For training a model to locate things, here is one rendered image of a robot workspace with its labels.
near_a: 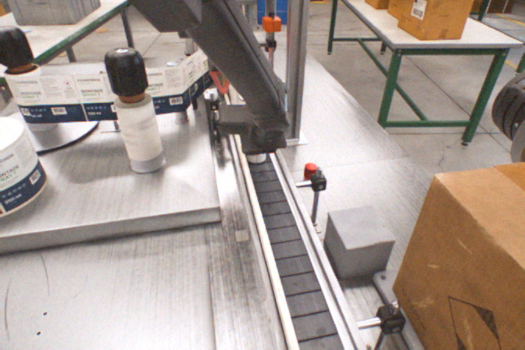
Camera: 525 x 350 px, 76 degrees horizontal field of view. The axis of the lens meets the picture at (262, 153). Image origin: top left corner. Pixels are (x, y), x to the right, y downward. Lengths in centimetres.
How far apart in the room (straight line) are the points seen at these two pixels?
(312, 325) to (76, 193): 60
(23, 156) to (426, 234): 81
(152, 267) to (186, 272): 7
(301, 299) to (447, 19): 210
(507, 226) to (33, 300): 76
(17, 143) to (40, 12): 206
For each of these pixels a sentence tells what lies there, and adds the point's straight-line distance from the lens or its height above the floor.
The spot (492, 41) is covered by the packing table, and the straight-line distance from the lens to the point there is 262.
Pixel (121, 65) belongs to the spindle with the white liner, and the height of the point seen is 116.
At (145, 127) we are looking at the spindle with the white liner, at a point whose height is 101.
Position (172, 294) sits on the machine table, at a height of 83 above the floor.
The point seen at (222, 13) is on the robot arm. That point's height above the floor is 134.
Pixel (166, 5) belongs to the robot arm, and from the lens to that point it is 29.
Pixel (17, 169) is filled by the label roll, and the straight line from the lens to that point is 90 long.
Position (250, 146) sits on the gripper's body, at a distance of 75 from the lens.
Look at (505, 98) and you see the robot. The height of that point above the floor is 115.
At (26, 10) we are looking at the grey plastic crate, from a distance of 292.
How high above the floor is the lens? 141
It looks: 35 degrees down
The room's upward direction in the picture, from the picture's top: straight up
